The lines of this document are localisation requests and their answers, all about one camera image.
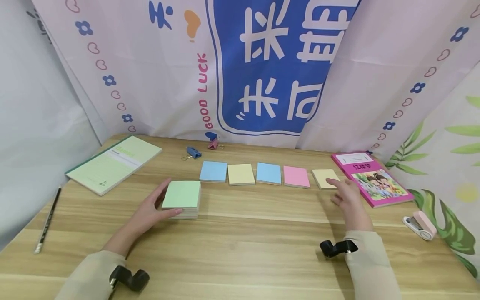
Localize person's left hand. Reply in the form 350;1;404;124
123;178;184;243

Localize person's right hand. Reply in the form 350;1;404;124
325;178;372;230

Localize green-topped sticky note stack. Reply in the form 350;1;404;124
161;180;203;220

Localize person's right forearm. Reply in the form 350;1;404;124
343;220;404;300

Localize person's left forearm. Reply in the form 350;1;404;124
54;227;150;300

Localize pink illustrated book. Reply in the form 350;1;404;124
330;152;416;209

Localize yellow sticky note pad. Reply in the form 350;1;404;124
311;168;341;191
227;163;256;187

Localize black wrist band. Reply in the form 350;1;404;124
319;239;359;258
109;265;150;293

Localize pink sticky note pad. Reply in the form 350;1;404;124
282;165;311;190

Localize green notebook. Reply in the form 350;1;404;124
65;135;163;197

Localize pink stapler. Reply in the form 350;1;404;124
402;210;438;242

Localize blue binder clip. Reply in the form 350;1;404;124
181;146;203;162

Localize blue sticky note pad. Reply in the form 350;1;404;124
199;160;229;183
255;162;283;186

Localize black pencil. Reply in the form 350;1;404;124
34;186;63;255

